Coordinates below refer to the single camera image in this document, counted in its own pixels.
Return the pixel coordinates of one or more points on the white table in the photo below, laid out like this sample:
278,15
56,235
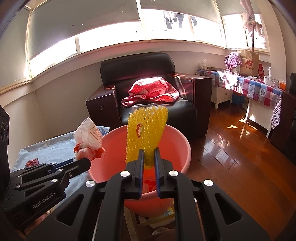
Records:
256,109

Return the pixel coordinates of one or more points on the draped cloth on pole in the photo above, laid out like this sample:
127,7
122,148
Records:
251,16

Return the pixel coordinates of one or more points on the red polka dot cloth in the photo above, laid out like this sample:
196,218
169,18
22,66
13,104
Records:
150,89

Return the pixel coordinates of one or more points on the pink checkered cloth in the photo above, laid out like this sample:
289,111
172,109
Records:
232,59

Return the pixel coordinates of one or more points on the white side cabinet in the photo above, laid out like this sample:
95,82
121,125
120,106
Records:
222,96

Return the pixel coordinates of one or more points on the black leather armchair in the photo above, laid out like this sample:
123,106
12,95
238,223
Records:
138,67

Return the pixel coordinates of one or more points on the patterned paper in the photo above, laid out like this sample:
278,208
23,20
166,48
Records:
32,163

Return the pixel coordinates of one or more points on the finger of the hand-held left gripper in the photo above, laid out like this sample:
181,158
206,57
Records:
76,165
34,170

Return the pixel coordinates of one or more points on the brown paper shopping bag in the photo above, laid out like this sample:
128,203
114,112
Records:
248,64

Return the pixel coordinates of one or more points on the red paper decoration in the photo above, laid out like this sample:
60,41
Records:
261,71

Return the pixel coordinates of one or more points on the red plastic wrapper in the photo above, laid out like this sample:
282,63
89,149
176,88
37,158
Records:
150,185

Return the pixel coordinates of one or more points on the blue storage box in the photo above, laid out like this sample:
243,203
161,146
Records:
238,98

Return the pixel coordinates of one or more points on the hanging clothes outside window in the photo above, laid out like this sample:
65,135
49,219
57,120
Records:
175,19

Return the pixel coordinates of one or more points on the pink plastic basin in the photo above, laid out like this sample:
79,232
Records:
173,148

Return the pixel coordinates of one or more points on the light blue floral tablecloth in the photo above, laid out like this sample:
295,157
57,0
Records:
46,148

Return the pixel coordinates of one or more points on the checkered cloth covered table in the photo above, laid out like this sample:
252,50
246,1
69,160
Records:
261,89

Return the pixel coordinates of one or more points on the yellow plastic mesh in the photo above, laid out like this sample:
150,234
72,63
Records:
148,129

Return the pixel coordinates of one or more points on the grey roller blind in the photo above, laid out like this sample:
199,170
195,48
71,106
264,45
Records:
229,7
180,4
81,23
16,51

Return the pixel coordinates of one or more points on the white red-printed plastic bag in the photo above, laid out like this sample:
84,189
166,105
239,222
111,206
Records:
89,136

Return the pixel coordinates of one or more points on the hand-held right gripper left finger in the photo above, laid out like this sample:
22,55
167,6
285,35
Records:
138,176

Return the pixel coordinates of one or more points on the dark wooden cabinet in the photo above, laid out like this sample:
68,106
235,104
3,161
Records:
286,127

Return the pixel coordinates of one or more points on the white pot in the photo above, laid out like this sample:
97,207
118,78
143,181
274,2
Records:
268,80

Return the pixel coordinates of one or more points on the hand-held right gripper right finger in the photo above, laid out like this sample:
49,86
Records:
158,176

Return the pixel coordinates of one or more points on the printed cardboard box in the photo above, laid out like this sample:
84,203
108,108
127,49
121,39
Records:
161,216

